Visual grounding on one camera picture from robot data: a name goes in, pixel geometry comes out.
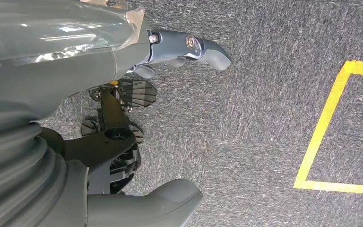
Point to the yellow floor tape square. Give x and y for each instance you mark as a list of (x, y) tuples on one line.
[(322, 125)]

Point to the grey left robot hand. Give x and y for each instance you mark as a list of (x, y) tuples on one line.
[(43, 47)]

